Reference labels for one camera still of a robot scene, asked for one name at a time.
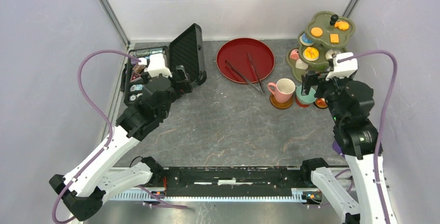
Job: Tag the pink roll cake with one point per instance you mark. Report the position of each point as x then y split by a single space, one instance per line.
294 54

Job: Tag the black open case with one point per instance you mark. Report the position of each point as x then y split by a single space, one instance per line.
185 50

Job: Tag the red round tray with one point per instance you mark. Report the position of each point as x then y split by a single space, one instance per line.
235 51

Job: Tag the white chocolate donut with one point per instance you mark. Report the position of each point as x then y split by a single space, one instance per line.
329 55

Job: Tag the orange bear cookie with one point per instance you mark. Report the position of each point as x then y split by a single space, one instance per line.
342 25

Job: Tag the red round coaster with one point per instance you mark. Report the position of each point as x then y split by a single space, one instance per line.
300 104

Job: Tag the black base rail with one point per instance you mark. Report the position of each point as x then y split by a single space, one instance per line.
232 181

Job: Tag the orange square cracker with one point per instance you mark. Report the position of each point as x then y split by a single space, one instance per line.
334 38

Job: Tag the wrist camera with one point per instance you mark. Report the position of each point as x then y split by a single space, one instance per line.
342 68
157 66

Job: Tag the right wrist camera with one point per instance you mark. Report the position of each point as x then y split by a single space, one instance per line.
342 68

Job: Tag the green three-tier stand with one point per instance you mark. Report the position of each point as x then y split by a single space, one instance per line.
325 20

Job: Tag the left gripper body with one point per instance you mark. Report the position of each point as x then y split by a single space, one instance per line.
174 84

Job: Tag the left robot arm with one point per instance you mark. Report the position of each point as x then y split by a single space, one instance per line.
87 187

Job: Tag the brown saucer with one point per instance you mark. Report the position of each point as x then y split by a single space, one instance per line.
281 106

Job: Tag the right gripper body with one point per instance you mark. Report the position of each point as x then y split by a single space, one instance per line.
329 89

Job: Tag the mint green cup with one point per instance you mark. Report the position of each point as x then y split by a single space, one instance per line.
305 99

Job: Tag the round orange cookie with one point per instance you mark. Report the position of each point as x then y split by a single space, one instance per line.
316 32

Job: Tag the blue frosted donut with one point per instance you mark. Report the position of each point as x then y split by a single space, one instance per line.
304 40

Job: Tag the white roll cake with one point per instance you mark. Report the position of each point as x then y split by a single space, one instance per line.
301 65

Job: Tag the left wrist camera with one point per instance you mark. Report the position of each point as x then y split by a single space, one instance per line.
157 66

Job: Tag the yellow frosted donut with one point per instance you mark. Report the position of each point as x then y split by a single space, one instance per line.
311 54

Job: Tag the purple plastic holder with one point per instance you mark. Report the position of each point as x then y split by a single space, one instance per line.
337 149

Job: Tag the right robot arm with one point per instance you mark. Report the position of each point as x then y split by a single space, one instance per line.
349 103

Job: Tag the pink mug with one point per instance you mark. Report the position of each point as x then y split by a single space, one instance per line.
282 90

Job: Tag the small orange cup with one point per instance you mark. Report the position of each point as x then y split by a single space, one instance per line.
320 103

